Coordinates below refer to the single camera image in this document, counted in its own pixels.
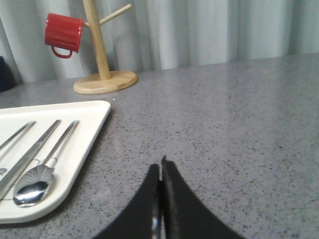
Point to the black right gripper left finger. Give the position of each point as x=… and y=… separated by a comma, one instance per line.
x=140, y=219

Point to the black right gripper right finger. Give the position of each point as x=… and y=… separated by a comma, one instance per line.
x=185, y=216

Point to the silver spoon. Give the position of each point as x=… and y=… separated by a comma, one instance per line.
x=32, y=186

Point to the silver knife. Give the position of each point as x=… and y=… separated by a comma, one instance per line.
x=8, y=180

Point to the silver fork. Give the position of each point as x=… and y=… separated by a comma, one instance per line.
x=15, y=134

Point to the cream rabbit tray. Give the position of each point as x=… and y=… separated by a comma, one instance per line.
x=67, y=160

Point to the wooden mug tree stand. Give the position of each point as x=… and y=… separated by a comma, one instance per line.
x=105, y=81

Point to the grey curtain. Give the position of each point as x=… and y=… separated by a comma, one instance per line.
x=158, y=34

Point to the dark blue mug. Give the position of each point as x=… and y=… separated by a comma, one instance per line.
x=6, y=79

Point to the red mug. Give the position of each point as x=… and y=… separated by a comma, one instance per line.
x=63, y=34

